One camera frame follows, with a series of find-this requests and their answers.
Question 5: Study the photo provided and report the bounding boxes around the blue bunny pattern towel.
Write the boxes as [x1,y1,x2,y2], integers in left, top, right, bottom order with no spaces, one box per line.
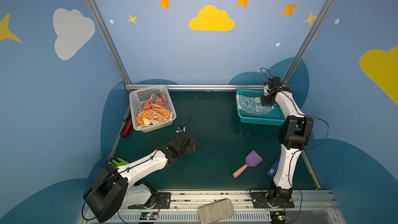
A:
[236,94,275,116]

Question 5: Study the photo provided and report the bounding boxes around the orange bunny pattern towel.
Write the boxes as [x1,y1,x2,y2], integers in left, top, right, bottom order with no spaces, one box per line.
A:
[136,108,174,127]

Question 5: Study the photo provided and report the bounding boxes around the white plastic basket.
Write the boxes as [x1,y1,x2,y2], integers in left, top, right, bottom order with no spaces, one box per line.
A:
[129,85,177,133]

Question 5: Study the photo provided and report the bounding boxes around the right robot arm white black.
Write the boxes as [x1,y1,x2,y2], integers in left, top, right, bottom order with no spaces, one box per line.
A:
[261,91,314,202]

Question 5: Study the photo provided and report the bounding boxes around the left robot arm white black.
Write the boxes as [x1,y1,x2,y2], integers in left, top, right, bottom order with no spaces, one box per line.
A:
[83,131,197,223]

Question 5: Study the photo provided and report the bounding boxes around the teal plastic basket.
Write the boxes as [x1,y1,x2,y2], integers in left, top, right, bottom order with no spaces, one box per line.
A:
[236,89,285,126]

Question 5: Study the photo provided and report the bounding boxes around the purple pink toy scoop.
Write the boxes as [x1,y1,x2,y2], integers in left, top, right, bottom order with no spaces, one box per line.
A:
[232,150,263,178]

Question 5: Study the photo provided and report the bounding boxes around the green work glove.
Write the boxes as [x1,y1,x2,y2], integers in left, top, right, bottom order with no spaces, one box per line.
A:
[107,158,129,167]

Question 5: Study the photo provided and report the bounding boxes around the grey sponge block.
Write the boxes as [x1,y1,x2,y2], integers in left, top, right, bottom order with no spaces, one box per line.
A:
[198,199,235,224]

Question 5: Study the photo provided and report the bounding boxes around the left green circuit board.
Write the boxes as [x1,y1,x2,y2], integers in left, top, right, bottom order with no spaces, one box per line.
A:
[140,212,159,221]

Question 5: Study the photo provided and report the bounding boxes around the green circuit board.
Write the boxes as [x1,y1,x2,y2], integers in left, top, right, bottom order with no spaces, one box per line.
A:
[270,212,289,224]
[140,212,159,221]

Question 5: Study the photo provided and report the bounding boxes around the right green circuit board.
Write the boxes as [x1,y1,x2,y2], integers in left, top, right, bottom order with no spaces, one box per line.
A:
[270,212,289,224]

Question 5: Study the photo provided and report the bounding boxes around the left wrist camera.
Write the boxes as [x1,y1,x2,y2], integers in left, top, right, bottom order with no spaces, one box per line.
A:
[176,125,186,133]

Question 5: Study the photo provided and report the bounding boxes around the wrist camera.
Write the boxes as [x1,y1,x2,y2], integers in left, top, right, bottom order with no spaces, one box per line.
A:
[176,125,186,133]
[263,77,282,95]

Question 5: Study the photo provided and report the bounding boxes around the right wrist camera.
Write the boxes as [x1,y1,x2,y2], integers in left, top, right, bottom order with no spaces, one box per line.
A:
[263,77,282,95]

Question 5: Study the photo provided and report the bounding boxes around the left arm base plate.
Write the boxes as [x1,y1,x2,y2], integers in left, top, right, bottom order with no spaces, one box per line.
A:
[127,192,171,209]

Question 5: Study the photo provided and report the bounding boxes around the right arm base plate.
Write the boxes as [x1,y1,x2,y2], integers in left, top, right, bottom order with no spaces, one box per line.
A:
[249,191,295,208]

